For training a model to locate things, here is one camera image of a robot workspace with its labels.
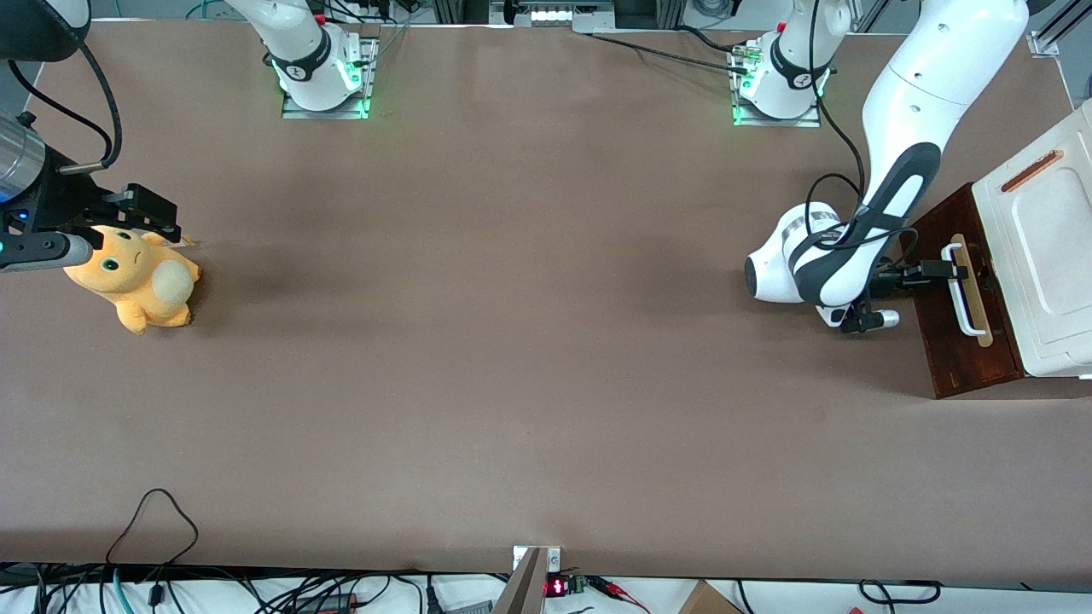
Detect orange plush toy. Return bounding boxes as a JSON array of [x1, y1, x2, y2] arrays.
[[62, 224, 202, 335]]

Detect brown cardboard piece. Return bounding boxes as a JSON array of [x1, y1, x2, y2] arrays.
[[677, 579, 745, 614]]

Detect black looped cable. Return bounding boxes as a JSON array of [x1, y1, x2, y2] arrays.
[[104, 488, 200, 614]]

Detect red clip leads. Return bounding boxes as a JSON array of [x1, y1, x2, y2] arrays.
[[587, 576, 653, 613]]

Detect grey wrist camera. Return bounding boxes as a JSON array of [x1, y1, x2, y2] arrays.
[[0, 230, 95, 275], [839, 308, 902, 334]]

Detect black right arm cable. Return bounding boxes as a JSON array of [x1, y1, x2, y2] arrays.
[[7, 41, 124, 176]]

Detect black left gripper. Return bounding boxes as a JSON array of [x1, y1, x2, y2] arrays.
[[865, 259, 971, 301]]

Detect white light bar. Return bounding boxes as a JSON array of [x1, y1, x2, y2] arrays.
[[490, 0, 617, 34]]

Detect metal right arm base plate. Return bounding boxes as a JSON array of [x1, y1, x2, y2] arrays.
[[281, 36, 381, 121]]

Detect aluminium frame profile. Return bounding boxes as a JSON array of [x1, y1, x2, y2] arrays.
[[1026, 0, 1092, 59]]

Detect white drawer cabinet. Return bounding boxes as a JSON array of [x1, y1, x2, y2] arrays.
[[970, 99, 1092, 381]]

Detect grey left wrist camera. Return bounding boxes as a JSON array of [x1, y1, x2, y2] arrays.
[[839, 308, 902, 334]]

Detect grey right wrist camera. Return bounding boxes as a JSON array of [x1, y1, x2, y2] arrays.
[[0, 230, 95, 275]]

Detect black cable across table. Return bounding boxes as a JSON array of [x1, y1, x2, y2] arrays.
[[587, 31, 753, 74]]

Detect black power adapter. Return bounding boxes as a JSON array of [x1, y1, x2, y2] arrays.
[[293, 594, 361, 614]]

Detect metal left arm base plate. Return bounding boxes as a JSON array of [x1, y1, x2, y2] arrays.
[[729, 41, 822, 129]]

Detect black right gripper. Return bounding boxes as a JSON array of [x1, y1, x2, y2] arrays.
[[4, 147, 183, 245]]

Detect white drawer handle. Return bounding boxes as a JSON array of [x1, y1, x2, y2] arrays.
[[939, 244, 990, 339]]

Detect light wooden handle plate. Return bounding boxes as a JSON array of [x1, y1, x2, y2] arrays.
[[950, 233, 996, 350]]

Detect copper cabinet handle strip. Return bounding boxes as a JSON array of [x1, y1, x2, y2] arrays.
[[1000, 150, 1065, 194]]

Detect dark wooden drawer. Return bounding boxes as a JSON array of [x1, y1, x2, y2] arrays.
[[899, 181, 1025, 400]]

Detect black coiled floor cable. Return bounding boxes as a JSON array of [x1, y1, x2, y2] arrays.
[[857, 579, 944, 607]]

